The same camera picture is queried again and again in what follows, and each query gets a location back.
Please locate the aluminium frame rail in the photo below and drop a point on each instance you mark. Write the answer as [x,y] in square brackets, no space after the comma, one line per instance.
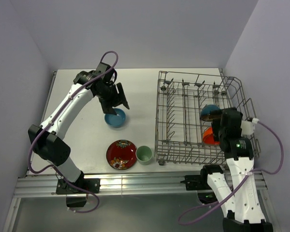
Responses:
[110,184]

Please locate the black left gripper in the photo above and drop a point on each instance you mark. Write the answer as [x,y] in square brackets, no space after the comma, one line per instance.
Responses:
[119,96]

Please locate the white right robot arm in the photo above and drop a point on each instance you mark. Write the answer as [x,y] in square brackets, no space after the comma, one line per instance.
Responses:
[240,203]

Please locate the red floral plate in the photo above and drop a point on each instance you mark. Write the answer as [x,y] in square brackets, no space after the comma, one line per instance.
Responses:
[121,155]

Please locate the light blue ceramic bowl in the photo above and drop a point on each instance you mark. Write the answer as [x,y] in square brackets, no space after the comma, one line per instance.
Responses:
[117,120]

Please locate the pale green cup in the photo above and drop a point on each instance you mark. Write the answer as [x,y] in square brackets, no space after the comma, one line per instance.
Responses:
[144,155]

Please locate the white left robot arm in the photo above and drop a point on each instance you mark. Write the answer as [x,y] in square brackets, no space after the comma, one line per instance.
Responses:
[47,139]

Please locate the grey wire dish rack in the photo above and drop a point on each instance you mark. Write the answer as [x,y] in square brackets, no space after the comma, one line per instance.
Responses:
[179,129]

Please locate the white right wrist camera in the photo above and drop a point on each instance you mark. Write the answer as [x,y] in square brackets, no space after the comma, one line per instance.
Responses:
[248,126]

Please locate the dark teal floral bowl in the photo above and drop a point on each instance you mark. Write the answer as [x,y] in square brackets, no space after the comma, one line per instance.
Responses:
[206,112]

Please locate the orange bowl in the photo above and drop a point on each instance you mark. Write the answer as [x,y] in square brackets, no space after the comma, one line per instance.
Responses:
[208,137]

